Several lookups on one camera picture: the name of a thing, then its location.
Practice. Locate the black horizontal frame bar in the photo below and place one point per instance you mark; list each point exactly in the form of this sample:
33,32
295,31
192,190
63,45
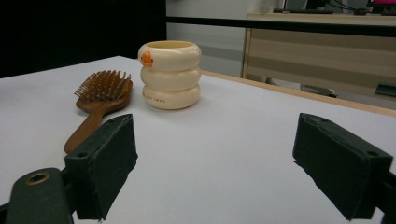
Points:
280,25

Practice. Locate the cream ringed cup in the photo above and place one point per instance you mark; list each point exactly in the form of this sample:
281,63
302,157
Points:
171,81

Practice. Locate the light wooden desk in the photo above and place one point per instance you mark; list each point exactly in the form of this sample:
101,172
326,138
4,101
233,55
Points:
311,56

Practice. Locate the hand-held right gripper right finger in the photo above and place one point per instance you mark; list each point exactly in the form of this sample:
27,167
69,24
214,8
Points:
336,161

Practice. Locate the translucent plastic cup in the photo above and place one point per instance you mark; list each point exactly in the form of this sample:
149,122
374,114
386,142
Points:
266,7

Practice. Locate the wooden hairbrush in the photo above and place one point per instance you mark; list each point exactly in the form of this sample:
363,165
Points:
101,104

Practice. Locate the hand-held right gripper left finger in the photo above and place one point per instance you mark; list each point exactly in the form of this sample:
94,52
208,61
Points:
99,168

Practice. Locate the black curtain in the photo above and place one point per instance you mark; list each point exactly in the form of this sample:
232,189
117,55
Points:
77,31

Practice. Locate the white cabinet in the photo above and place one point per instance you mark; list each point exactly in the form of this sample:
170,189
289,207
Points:
218,40

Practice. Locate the black keyboard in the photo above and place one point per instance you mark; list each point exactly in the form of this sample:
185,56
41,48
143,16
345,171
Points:
302,11

